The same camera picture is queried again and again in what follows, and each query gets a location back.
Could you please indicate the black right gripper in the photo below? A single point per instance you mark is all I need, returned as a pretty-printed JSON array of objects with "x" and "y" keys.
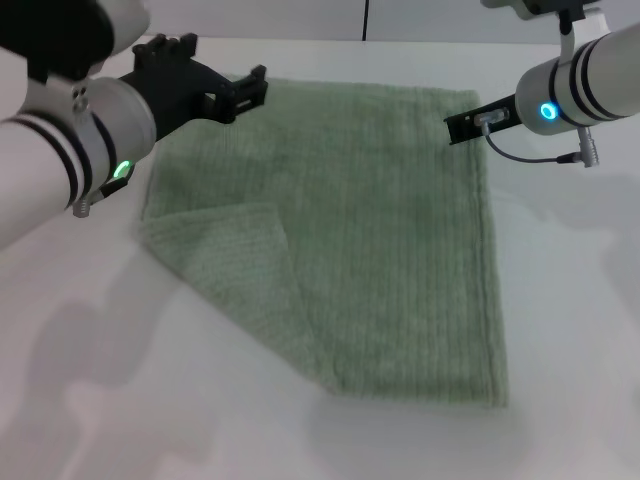
[{"x": 472, "y": 125}]

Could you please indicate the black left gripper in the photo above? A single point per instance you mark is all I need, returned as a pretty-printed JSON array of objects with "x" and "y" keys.
[{"x": 185, "y": 92}]

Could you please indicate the light green ribbed towel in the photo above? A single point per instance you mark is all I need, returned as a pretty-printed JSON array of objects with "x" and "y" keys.
[{"x": 360, "y": 240}]

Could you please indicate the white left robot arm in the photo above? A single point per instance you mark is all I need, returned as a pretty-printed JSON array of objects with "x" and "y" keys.
[{"x": 60, "y": 145}]

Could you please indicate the white right camera bracket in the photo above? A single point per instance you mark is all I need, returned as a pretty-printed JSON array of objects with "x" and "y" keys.
[{"x": 567, "y": 42}]

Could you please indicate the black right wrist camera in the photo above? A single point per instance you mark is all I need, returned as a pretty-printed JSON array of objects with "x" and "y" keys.
[{"x": 540, "y": 7}]

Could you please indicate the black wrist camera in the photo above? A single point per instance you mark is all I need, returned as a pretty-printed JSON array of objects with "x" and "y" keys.
[
  {"x": 75, "y": 30},
  {"x": 540, "y": 7}
]

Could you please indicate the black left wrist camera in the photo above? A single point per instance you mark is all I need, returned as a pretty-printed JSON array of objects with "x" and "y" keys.
[{"x": 75, "y": 30}]

